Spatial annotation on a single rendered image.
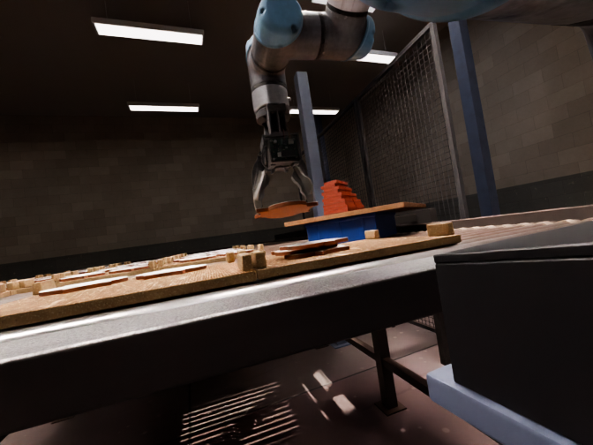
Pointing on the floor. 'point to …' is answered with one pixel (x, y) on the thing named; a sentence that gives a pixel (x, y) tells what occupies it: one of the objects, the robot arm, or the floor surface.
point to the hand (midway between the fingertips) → (284, 208)
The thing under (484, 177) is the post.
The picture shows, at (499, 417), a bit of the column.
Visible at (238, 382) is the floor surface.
